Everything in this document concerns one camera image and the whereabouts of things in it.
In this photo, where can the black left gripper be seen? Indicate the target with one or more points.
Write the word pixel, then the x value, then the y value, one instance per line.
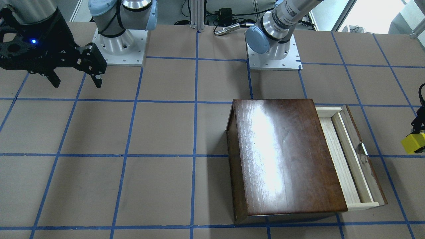
pixel 421 123

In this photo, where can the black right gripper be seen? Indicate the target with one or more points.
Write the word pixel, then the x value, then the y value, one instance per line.
pixel 57 39

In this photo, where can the yellow block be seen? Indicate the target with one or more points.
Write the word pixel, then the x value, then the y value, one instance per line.
pixel 414 143

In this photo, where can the light wood drawer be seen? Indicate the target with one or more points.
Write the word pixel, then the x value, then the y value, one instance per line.
pixel 360 185

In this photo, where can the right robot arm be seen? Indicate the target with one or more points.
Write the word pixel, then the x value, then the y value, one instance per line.
pixel 112 17

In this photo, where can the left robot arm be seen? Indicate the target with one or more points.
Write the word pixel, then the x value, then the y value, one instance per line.
pixel 277 25

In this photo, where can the dark wooden drawer cabinet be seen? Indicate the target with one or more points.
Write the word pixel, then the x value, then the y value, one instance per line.
pixel 280 163

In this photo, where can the silver metal cylinder tool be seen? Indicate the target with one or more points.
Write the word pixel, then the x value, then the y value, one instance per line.
pixel 226 30

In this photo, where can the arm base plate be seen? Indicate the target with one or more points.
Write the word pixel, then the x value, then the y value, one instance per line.
pixel 128 49
pixel 282 57

